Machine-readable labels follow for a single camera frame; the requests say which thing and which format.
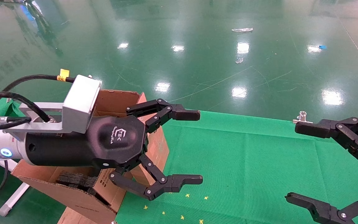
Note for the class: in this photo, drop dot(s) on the white metal stand tube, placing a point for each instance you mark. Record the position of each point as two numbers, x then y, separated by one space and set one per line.
12 199

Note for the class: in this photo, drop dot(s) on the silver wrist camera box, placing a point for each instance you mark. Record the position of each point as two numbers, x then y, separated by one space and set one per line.
82 102

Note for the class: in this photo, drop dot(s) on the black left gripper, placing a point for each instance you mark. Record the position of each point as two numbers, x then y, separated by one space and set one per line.
73 149

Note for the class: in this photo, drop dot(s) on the silver binder clip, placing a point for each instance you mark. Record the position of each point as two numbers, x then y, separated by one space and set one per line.
302 117

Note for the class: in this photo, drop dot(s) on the black foam block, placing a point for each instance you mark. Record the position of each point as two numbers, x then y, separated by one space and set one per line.
73 180

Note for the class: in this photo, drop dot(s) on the green cloth on neighbouring table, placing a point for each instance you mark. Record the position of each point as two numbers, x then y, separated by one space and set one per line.
3 109

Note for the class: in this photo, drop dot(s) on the large open cardboard carton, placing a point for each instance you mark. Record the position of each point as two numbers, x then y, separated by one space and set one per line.
82 202

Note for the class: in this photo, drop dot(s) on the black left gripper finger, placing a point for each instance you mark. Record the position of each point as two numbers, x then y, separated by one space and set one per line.
188 179
188 115

